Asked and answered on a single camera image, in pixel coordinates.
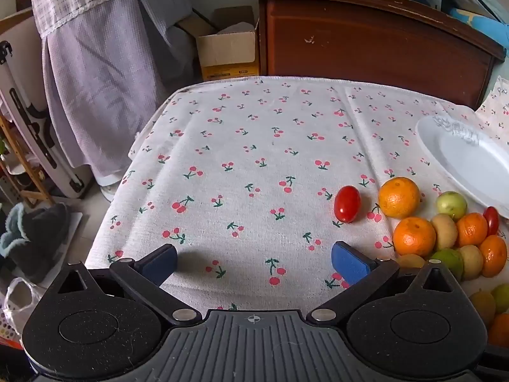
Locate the tan longan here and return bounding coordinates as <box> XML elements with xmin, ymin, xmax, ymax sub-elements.
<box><xmin>395</xmin><ymin>253</ymin><xmax>427</xmax><ymax>269</ymax></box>
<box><xmin>457</xmin><ymin>244</ymin><xmax>485</xmax><ymax>280</ymax></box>
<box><xmin>431</xmin><ymin>214</ymin><xmax>459</xmax><ymax>251</ymax></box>
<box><xmin>468</xmin><ymin>290</ymin><xmax>496</xmax><ymax>327</ymax></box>

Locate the floral print cloth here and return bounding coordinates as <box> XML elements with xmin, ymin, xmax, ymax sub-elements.
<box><xmin>475</xmin><ymin>75</ymin><xmax>509</xmax><ymax>136</ymax></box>

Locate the small mandarin orange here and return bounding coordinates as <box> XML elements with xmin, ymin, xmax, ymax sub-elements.
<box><xmin>393</xmin><ymin>217</ymin><xmax>437</xmax><ymax>256</ymax></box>
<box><xmin>487</xmin><ymin>312</ymin><xmax>509</xmax><ymax>348</ymax></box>
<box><xmin>479</xmin><ymin>235</ymin><xmax>508</xmax><ymax>278</ymax></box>
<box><xmin>455</xmin><ymin>213</ymin><xmax>489</xmax><ymax>247</ymax></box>

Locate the lavender waffle cloth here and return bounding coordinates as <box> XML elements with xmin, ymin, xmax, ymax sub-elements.
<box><xmin>42</xmin><ymin>0</ymin><xmax>195</xmax><ymax>186</ymax></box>

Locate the white round stand base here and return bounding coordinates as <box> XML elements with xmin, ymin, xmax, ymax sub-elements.
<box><xmin>97</xmin><ymin>179</ymin><xmax>120</xmax><ymax>203</ymax></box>

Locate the white folded table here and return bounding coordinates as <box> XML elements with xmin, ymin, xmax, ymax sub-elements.
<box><xmin>0</xmin><ymin>16</ymin><xmax>94</xmax><ymax>200</ymax></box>

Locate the cherry print tablecloth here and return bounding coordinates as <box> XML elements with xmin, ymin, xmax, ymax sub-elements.
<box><xmin>85</xmin><ymin>75</ymin><xmax>509</xmax><ymax>315</ymax></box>

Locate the open cardboard box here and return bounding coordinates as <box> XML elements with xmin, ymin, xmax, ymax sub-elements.
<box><xmin>175</xmin><ymin>6</ymin><xmax>259</xmax><ymax>82</ymax></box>

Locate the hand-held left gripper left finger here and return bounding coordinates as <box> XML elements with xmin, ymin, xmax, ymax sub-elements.
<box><xmin>45</xmin><ymin>244</ymin><xmax>202</xmax><ymax>327</ymax></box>

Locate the bamboo shelf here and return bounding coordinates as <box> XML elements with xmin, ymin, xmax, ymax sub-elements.
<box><xmin>0</xmin><ymin>115</ymin><xmax>54</xmax><ymax>208</ymax></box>

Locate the grey fleece boot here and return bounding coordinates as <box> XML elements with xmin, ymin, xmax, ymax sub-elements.
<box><xmin>0</xmin><ymin>203</ymin><xmax>70</xmax><ymax>283</ymax></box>

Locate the large orange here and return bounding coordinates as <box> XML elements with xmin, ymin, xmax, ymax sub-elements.
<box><xmin>378</xmin><ymin>177</ymin><xmax>421</xmax><ymax>219</ymax></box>

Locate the clear plastic bag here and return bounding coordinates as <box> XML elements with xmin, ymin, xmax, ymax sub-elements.
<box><xmin>0</xmin><ymin>276</ymin><xmax>44</xmax><ymax>339</ymax></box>

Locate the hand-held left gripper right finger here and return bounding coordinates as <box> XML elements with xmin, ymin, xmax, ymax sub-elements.
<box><xmin>306</xmin><ymin>241</ymin><xmax>471</xmax><ymax>326</ymax></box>

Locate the white oval plate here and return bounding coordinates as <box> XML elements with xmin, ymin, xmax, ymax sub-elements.
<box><xmin>415</xmin><ymin>115</ymin><xmax>509</xmax><ymax>220</ymax></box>

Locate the green jujube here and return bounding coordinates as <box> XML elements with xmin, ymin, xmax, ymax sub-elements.
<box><xmin>435</xmin><ymin>192</ymin><xmax>468</xmax><ymax>219</ymax></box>
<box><xmin>430</xmin><ymin>249</ymin><xmax>464</xmax><ymax>281</ymax></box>
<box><xmin>491</xmin><ymin>284</ymin><xmax>509</xmax><ymax>314</ymax></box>

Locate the blue printed bedding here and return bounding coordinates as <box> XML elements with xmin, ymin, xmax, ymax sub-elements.
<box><xmin>449</xmin><ymin>6</ymin><xmax>509</xmax><ymax>50</ymax></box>

